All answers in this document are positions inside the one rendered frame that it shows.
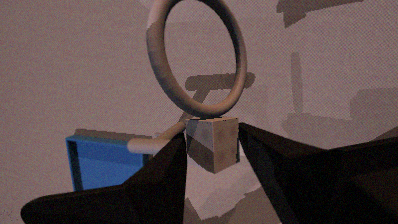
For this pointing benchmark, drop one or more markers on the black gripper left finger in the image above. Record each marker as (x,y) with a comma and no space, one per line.
(153,195)

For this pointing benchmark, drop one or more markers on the grey metal cylinder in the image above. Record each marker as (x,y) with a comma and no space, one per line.
(153,146)

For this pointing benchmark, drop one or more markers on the blue tray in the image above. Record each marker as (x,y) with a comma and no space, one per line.
(98,162)

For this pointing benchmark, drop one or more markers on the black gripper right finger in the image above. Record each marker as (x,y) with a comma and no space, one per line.
(304,183)

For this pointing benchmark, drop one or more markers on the grey metal ring with square tab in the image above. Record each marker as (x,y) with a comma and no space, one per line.
(212,141)

